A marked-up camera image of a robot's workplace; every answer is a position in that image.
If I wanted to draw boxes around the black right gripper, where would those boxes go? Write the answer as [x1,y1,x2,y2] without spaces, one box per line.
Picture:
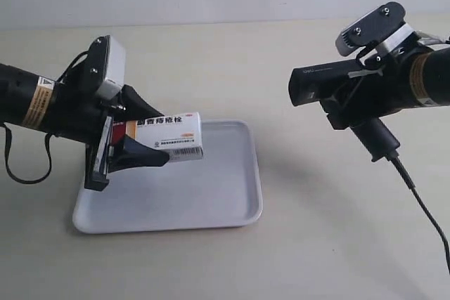
[325,41,422,130]

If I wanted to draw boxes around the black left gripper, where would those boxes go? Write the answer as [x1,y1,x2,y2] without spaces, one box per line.
[47,82,169,191]

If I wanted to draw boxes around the white red medicine box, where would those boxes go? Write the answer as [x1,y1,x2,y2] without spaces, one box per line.
[111,112,203,162]

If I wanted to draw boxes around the black handheld barcode scanner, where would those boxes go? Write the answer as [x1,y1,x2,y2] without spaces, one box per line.
[288,60,400,162]

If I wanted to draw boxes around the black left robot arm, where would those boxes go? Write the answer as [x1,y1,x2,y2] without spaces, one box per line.
[1,63,169,191]

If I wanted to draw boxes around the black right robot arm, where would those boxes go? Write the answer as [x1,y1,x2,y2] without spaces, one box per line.
[320,46,449,130]

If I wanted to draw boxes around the white plastic tray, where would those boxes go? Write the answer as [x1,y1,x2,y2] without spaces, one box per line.
[72,119,263,234]

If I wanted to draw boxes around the black scanner cable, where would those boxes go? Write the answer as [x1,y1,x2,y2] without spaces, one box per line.
[386,154,450,266]

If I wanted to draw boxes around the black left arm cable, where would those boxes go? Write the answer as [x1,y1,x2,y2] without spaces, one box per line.
[3,122,53,185]

